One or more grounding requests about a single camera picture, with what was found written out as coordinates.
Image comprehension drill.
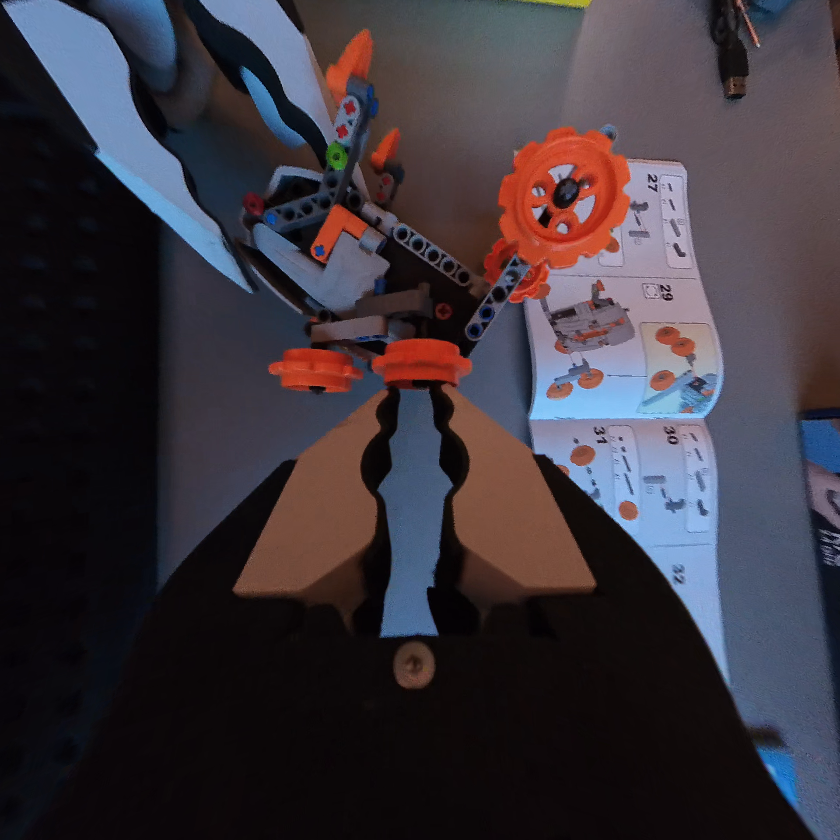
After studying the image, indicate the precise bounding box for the black perforated chair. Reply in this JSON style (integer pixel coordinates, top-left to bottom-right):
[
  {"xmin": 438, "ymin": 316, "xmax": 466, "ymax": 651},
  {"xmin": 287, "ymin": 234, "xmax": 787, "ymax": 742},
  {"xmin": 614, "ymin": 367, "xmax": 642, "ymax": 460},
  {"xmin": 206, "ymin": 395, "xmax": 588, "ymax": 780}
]
[{"xmin": 0, "ymin": 59, "xmax": 161, "ymax": 840}]

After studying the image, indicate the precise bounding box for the grey bracket with orange wheels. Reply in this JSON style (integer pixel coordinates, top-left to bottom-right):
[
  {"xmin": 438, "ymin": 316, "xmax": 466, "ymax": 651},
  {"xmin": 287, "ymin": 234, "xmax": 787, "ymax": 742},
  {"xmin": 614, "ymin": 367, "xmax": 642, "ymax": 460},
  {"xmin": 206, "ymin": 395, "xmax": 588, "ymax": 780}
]
[{"xmin": 268, "ymin": 314, "xmax": 475, "ymax": 396}]

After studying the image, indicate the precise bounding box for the grey orange brick robot model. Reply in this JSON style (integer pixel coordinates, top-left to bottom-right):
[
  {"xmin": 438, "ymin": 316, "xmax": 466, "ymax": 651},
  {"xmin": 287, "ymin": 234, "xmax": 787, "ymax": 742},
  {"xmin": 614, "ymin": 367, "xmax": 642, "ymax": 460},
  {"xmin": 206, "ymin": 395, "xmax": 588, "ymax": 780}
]
[{"xmin": 235, "ymin": 29, "xmax": 632, "ymax": 349}]

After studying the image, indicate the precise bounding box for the open white instruction booklet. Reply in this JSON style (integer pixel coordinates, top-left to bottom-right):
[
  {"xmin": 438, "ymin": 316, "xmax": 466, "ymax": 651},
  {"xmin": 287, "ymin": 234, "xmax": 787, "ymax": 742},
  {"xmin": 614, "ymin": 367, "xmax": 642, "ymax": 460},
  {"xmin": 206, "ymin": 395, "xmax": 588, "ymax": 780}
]
[{"xmin": 525, "ymin": 157, "xmax": 732, "ymax": 683}]

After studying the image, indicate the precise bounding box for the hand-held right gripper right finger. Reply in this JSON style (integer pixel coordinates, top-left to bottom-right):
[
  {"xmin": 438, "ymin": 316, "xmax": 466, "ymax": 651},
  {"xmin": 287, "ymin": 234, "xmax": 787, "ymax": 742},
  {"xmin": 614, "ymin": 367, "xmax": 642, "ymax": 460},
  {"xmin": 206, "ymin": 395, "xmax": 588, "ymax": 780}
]
[{"xmin": 428, "ymin": 386, "xmax": 598, "ymax": 636}]

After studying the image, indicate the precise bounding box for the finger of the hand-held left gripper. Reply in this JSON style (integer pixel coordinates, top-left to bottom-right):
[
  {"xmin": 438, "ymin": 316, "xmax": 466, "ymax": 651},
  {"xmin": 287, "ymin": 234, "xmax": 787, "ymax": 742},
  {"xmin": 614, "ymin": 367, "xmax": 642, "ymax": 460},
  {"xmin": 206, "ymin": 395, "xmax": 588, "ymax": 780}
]
[
  {"xmin": 0, "ymin": 0, "xmax": 257, "ymax": 295},
  {"xmin": 184, "ymin": 0, "xmax": 339, "ymax": 155}
]

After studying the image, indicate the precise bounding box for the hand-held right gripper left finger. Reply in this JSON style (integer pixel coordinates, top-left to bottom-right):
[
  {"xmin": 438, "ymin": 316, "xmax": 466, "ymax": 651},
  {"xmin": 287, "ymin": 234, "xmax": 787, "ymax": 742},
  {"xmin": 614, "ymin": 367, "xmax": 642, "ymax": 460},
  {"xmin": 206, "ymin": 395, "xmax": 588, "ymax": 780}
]
[{"xmin": 233, "ymin": 388, "xmax": 401, "ymax": 636}]

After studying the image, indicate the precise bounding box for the black usb cable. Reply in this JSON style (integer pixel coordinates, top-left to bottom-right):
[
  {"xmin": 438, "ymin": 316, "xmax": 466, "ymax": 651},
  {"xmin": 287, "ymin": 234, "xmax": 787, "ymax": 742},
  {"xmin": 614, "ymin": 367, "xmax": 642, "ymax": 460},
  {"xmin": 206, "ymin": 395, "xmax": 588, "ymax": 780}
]
[{"xmin": 712, "ymin": 0, "xmax": 752, "ymax": 101}]

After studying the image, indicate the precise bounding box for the small blue booklet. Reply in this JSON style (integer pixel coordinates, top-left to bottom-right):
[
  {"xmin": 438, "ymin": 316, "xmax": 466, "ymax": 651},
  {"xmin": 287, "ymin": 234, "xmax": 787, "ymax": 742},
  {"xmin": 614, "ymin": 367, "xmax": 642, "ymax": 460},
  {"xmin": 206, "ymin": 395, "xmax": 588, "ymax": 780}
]
[{"xmin": 753, "ymin": 725, "xmax": 800, "ymax": 811}]

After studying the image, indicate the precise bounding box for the thin metal rod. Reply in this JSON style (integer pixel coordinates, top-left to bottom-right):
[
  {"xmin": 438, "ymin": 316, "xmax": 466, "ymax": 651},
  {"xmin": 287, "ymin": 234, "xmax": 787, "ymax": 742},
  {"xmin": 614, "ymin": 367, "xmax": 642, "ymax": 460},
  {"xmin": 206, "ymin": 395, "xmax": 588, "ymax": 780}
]
[{"xmin": 731, "ymin": 0, "xmax": 762, "ymax": 48}]

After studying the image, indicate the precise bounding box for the blue toy kit box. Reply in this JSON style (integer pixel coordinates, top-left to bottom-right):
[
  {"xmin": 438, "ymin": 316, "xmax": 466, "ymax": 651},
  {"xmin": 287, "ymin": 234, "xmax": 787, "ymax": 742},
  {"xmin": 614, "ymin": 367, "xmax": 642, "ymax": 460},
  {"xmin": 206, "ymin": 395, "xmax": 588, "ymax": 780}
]
[{"xmin": 797, "ymin": 408, "xmax": 840, "ymax": 568}]

